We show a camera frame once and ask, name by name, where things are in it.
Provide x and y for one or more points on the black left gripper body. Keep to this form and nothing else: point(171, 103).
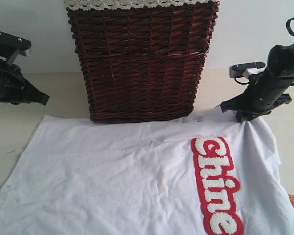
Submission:
point(12, 84)

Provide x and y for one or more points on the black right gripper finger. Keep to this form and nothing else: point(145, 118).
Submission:
point(239, 103)

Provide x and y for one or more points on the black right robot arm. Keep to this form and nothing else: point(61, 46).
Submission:
point(280, 64)

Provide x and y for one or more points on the white t-shirt with red lettering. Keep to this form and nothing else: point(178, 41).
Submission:
point(197, 175)

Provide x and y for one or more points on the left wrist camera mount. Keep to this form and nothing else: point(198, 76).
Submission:
point(11, 46)

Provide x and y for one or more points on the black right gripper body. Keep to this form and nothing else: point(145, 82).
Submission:
point(263, 94)

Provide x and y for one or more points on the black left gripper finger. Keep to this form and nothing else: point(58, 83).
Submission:
point(31, 94)

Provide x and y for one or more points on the brown wicker basket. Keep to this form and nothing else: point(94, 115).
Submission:
point(142, 64)

